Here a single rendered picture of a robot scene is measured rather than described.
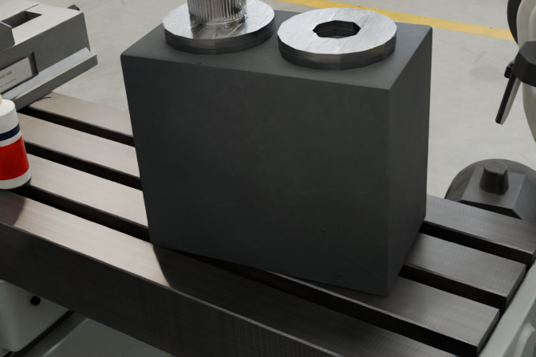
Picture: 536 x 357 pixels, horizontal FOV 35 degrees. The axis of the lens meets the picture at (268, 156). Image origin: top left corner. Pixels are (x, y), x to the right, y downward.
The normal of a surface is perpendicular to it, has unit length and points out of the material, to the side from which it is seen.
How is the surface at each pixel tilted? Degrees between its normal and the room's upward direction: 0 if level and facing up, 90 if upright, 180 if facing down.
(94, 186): 0
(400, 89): 90
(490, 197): 0
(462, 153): 0
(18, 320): 90
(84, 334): 90
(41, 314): 90
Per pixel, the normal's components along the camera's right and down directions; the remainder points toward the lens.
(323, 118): -0.40, 0.49
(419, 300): -0.07, -0.86
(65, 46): 0.84, 0.23
